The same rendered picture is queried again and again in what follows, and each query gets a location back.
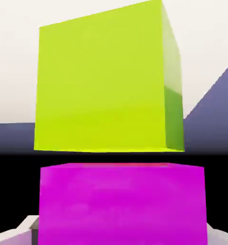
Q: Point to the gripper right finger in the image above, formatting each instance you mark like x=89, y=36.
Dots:
x=221, y=237

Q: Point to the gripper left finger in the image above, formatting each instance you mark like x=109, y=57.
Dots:
x=14, y=234

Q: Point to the small magenta cube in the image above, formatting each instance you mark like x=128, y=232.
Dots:
x=121, y=204

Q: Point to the small lime green cube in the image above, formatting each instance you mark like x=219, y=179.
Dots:
x=102, y=91

